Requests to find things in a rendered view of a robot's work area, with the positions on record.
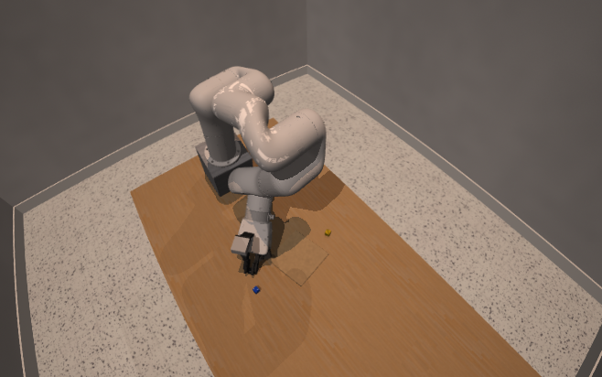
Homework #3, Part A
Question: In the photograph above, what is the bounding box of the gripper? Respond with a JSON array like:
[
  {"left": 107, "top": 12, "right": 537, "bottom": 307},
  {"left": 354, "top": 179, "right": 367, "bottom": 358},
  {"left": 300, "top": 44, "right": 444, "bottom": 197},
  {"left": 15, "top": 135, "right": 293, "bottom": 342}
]
[{"left": 238, "top": 217, "right": 273, "bottom": 275}]

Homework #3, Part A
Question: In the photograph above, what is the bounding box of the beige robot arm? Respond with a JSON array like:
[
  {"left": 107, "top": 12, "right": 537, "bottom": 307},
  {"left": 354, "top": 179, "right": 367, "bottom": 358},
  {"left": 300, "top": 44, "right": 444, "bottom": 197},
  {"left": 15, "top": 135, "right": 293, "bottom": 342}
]
[{"left": 189, "top": 66, "right": 326, "bottom": 221}]

